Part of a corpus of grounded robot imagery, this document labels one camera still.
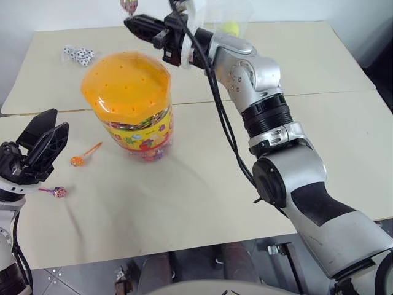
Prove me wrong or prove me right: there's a bag of soccer ball candies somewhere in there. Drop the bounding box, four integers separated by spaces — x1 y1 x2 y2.
62 44 96 67

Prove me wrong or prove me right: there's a purple wrapped lollipop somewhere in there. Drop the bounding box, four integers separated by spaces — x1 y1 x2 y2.
37 186 69 199

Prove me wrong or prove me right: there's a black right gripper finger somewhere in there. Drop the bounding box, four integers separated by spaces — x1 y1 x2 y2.
125 22 165 42
123 14 166 30

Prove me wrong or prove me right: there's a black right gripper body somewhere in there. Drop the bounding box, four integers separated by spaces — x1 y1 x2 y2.
152 14 189 67

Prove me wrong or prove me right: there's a yellow green ball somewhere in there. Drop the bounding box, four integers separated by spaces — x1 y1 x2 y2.
222 22 241 36

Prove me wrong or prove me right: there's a black table leg frame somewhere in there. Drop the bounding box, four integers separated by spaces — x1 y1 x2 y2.
266 242 305 295

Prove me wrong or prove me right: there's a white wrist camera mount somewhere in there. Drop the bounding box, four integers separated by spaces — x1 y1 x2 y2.
179 0 206 69
0 176 42 202

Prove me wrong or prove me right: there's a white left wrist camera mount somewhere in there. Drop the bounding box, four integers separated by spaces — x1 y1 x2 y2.
0 176 42 202

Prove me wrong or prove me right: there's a dark grey rounded shape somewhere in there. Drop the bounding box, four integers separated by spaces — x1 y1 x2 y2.
132 252 173 285

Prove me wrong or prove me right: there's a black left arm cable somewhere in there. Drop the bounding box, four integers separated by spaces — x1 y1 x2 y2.
11 211 33 295

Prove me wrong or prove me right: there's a dark brown rounded shape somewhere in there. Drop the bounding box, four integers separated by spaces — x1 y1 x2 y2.
219 241 262 277

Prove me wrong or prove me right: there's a black curved ring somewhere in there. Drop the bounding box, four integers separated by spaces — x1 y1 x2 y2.
372 250 393 295

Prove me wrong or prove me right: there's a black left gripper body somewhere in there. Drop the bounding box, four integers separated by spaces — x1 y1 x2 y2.
0 141 41 186

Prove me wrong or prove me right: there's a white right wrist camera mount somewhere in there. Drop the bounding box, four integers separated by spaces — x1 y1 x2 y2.
179 0 206 69

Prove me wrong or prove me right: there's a pink lollipop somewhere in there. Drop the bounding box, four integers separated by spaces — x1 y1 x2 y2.
119 0 139 21

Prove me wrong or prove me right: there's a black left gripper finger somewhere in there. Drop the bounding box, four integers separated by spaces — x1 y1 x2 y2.
23 122 70 183
16 108 59 152

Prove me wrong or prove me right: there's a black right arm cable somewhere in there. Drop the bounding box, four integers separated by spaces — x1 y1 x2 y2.
168 0 291 219

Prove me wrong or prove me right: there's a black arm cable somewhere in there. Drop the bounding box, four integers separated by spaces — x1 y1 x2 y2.
168 0 291 219
11 211 33 295

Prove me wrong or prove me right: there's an orange wrapped lollipop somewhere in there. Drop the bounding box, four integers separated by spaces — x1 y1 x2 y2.
70 141 104 168

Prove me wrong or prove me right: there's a lollipop jar with orange lid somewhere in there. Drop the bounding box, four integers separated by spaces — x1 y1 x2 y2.
80 51 174 162

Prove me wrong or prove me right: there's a clear plastic container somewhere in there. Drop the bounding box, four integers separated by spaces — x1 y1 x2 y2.
201 0 256 39

